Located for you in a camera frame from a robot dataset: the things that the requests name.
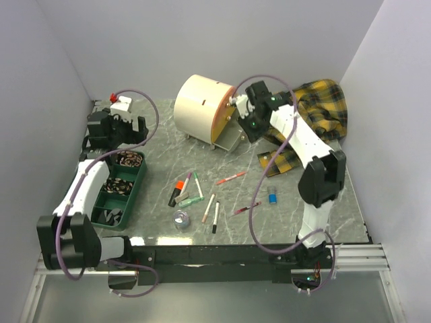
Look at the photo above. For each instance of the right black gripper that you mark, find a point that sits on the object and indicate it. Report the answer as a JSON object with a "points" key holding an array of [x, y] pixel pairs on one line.
{"points": [[253, 136]]}

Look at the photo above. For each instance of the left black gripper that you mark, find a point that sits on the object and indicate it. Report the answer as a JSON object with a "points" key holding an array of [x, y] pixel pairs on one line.
{"points": [[133, 136]]}

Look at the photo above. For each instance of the round drawer organizer box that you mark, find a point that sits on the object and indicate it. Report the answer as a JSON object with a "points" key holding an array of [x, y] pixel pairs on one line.
{"points": [[202, 110]]}

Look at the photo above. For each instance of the grey eraser block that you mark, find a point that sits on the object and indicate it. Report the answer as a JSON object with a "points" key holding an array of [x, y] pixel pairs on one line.
{"points": [[181, 197]]}

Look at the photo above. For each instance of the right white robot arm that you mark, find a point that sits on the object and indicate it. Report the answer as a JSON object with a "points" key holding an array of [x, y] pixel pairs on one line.
{"points": [[324, 168]]}

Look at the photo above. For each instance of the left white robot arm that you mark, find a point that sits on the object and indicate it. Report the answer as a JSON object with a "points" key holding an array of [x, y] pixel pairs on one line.
{"points": [[68, 238]]}

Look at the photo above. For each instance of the green compartment tray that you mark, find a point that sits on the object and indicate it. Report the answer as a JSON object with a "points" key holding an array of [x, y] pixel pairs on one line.
{"points": [[115, 201]]}

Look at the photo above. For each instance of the orange red pen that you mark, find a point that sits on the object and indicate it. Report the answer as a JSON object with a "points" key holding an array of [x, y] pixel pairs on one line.
{"points": [[230, 178]]}

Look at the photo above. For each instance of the yellow plaid cloth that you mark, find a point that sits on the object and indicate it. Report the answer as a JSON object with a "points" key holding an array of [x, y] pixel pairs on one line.
{"points": [[323, 106]]}

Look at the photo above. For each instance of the blue glue stick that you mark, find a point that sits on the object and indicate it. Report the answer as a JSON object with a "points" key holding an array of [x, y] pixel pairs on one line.
{"points": [[272, 195]]}

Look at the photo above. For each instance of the black binder clips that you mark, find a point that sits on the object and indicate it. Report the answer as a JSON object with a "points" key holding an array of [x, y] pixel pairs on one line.
{"points": [[110, 217]]}

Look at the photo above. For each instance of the black cap marker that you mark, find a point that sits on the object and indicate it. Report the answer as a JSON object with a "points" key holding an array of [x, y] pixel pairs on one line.
{"points": [[216, 217]]}

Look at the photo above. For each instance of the dark red pen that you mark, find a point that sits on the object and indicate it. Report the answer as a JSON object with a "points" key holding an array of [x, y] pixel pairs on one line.
{"points": [[239, 211]]}

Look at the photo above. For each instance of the orange black highlighter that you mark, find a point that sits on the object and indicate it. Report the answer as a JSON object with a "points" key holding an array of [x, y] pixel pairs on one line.
{"points": [[175, 193]]}

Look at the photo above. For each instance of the green cap marker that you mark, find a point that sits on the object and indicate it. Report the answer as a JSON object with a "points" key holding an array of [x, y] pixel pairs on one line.
{"points": [[197, 182]]}

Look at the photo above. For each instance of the purple cap marker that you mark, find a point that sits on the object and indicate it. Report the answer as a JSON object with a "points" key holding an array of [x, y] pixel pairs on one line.
{"points": [[186, 182]]}

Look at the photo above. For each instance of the pink cap marker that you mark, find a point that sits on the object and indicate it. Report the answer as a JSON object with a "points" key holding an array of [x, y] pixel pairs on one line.
{"points": [[206, 212]]}

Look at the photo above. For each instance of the clear tape roll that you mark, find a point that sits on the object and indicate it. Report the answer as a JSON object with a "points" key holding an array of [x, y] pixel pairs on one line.
{"points": [[181, 220]]}

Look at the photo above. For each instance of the black base beam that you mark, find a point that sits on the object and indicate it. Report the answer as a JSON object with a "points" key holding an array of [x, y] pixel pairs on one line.
{"points": [[221, 263]]}

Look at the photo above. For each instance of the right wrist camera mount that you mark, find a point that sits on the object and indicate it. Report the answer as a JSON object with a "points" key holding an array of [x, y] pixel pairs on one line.
{"points": [[241, 104]]}

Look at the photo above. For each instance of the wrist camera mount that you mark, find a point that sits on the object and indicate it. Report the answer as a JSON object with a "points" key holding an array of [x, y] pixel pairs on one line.
{"points": [[241, 104], [121, 106]]}

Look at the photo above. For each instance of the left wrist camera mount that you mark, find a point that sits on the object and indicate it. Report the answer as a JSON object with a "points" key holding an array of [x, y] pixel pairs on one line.
{"points": [[121, 106]]}

